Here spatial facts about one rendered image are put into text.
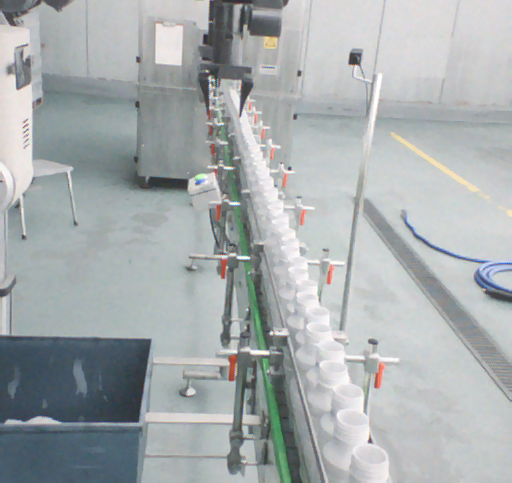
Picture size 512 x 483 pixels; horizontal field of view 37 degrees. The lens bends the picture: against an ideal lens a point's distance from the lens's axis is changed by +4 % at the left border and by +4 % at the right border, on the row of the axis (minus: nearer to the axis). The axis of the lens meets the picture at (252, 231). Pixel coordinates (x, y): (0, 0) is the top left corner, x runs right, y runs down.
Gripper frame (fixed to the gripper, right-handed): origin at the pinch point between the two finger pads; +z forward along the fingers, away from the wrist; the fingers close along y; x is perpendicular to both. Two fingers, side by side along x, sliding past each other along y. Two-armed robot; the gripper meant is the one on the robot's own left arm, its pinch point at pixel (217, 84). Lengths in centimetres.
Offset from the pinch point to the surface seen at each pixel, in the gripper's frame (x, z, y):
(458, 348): -149, 143, -132
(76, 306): -176, 139, 65
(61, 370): 55, 52, 29
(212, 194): -10.0, 31.4, 0.0
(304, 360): 95, 29, -12
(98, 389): 55, 56, 22
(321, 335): 94, 25, -15
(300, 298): 82, 24, -13
